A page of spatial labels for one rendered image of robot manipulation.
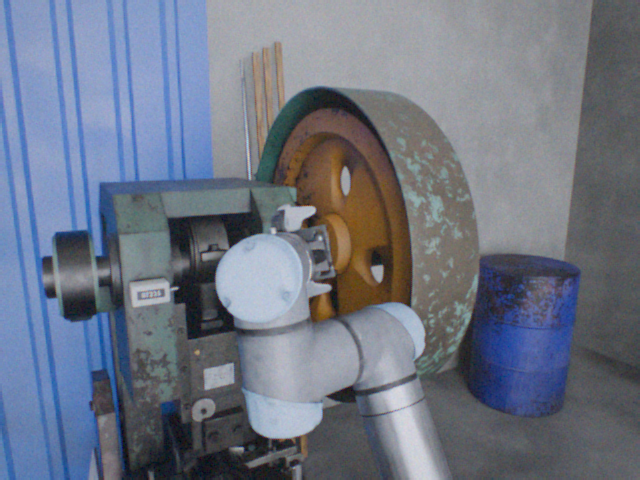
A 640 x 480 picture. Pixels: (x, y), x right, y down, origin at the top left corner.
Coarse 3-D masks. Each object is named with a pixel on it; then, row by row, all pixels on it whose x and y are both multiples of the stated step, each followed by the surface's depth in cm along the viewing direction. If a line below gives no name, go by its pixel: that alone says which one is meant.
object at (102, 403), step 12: (96, 372) 148; (96, 384) 136; (108, 384) 137; (96, 396) 133; (108, 396) 134; (96, 408) 130; (108, 408) 131; (96, 420) 132; (108, 420) 130; (108, 432) 130; (108, 444) 129; (108, 456) 129; (120, 456) 130; (108, 468) 129; (120, 468) 130
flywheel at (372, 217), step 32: (320, 128) 119; (352, 128) 106; (288, 160) 138; (320, 160) 128; (352, 160) 114; (384, 160) 97; (320, 192) 130; (352, 192) 115; (384, 192) 98; (320, 224) 124; (352, 224) 117; (384, 224) 105; (352, 256) 118; (384, 256) 106; (352, 288) 120; (384, 288) 107; (320, 320) 137
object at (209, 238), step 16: (192, 224) 101; (208, 224) 102; (208, 240) 100; (224, 240) 102; (208, 256) 98; (208, 272) 102; (192, 288) 104; (208, 288) 104; (192, 304) 106; (208, 304) 106
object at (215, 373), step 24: (192, 336) 103; (216, 336) 104; (192, 360) 103; (216, 360) 105; (192, 384) 104; (216, 384) 106; (240, 384) 110; (192, 408) 104; (216, 408) 108; (240, 408) 109; (192, 432) 106; (216, 432) 105; (240, 432) 107
